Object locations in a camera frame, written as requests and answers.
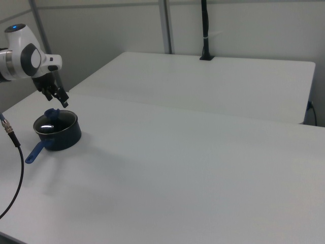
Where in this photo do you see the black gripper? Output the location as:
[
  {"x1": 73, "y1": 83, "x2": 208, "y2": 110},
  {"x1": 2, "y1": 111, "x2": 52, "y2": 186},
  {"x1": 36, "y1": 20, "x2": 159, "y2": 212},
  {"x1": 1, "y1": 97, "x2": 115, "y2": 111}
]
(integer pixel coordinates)
[{"x1": 31, "y1": 72, "x2": 70, "y2": 108}]

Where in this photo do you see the glass lid with blue knob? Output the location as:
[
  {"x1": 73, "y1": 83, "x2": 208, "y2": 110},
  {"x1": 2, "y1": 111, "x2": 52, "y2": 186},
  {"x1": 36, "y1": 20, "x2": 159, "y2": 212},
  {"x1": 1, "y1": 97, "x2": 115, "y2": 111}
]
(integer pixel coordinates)
[{"x1": 34, "y1": 107, "x2": 77, "y2": 134}]

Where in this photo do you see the dark blue saucepan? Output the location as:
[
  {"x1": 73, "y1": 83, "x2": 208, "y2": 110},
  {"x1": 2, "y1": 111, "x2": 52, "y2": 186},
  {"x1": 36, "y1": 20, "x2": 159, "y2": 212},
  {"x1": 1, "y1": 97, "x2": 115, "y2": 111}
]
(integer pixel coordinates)
[{"x1": 24, "y1": 111, "x2": 82, "y2": 165}]

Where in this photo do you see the black pole with clamp base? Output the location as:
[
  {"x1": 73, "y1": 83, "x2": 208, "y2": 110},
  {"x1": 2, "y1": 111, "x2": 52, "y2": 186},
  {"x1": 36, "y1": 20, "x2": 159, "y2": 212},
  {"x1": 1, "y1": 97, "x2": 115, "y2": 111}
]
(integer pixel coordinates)
[{"x1": 199, "y1": 0, "x2": 215, "y2": 62}]

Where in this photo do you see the black cable with metal connector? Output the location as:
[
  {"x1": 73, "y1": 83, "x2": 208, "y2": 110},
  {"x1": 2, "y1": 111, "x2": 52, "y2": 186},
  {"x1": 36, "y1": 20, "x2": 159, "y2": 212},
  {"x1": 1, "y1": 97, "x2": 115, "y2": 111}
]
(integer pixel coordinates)
[{"x1": 0, "y1": 111, "x2": 25, "y2": 220}]

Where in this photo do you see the grey slanted wall post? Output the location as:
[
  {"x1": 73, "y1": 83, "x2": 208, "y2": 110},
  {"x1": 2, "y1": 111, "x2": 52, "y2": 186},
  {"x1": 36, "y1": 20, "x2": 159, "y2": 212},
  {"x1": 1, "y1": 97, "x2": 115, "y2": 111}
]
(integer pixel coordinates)
[{"x1": 29, "y1": 0, "x2": 52, "y2": 55}]

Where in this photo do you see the grey vertical wall post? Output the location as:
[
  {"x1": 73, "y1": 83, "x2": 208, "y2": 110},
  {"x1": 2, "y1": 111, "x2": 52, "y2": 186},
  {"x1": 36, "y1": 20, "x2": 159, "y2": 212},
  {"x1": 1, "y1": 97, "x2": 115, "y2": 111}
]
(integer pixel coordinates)
[{"x1": 159, "y1": 0, "x2": 176, "y2": 55}]

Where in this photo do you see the thin black wall cable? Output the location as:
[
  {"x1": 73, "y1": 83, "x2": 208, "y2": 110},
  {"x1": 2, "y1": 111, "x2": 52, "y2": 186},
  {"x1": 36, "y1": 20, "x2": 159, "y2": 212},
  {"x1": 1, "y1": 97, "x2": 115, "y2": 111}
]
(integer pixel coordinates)
[{"x1": 307, "y1": 101, "x2": 318, "y2": 126}]

